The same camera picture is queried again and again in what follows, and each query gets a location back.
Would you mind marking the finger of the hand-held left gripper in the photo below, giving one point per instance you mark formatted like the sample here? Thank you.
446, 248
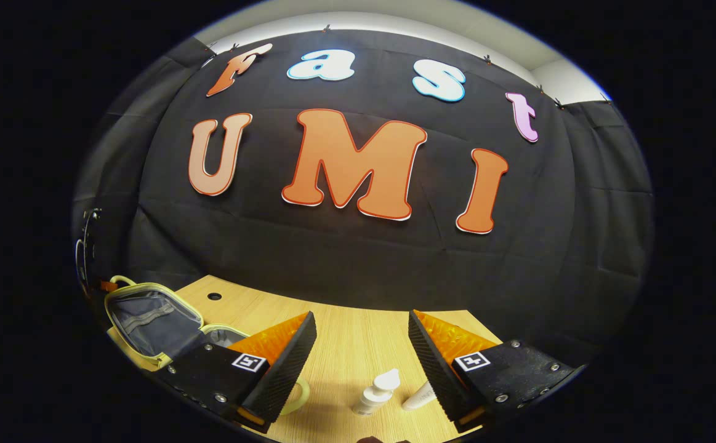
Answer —
108, 286

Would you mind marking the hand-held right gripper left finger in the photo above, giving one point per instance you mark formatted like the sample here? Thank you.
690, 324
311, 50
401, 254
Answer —
284, 372

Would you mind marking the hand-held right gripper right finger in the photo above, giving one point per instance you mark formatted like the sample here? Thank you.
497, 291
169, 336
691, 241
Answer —
441, 372

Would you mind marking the cream yellow-trimmed small suitcase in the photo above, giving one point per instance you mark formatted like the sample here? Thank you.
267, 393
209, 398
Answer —
148, 320

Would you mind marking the white pump bottle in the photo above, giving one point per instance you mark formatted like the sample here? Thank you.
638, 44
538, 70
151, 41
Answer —
375, 394

